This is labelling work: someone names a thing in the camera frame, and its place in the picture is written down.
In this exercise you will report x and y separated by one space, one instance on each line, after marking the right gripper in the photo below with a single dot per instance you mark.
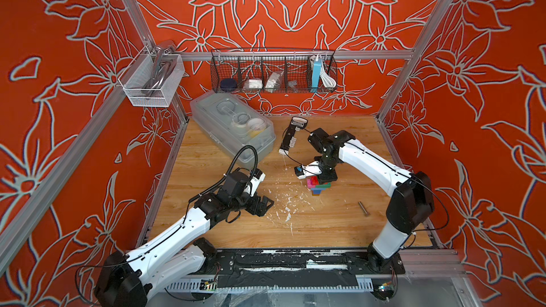
328 178

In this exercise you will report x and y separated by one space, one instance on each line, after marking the blue lego brick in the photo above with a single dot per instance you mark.
317 192

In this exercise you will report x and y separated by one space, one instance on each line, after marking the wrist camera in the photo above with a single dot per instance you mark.
255 181
305 171

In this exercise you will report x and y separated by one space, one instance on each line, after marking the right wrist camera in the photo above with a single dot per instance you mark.
305 171

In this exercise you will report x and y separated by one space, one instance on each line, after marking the dark round jar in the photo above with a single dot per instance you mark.
228 85

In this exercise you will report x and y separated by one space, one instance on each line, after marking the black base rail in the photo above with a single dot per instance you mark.
299 268

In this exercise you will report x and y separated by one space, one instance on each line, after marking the clear plastic storage box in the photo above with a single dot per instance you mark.
232 124

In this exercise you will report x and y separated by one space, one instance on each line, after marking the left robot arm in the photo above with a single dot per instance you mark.
132 278

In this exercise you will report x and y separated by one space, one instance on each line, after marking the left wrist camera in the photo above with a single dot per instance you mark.
255 181

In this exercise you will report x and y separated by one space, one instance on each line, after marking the light blue box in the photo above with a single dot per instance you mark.
316 73

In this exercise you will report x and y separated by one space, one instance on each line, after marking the black white power strip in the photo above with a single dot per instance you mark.
288 141

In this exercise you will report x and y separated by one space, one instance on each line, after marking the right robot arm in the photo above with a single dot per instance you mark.
412 200

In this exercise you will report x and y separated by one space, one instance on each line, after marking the steel bolt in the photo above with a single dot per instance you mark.
364 210

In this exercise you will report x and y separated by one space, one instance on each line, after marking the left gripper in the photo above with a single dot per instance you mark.
263 208

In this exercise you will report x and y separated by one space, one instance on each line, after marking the black wire basket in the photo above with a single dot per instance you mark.
282 70

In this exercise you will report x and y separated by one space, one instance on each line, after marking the white mesh basket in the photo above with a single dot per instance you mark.
148 83

